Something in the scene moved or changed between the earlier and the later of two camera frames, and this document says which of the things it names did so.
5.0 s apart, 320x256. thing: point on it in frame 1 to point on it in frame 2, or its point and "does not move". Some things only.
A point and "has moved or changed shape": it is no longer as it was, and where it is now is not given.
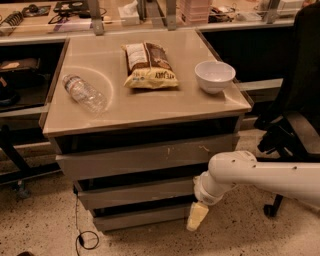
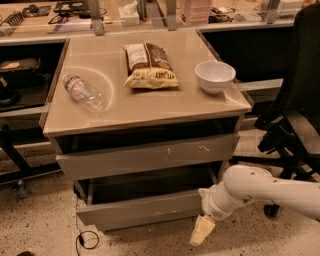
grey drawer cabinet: [133, 119] does not move
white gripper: [206, 196] to [208, 205]
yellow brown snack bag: [148, 67] does not move
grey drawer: [122, 194] has moved or changed shape
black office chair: [291, 130] does not move
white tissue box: [128, 14] does not move
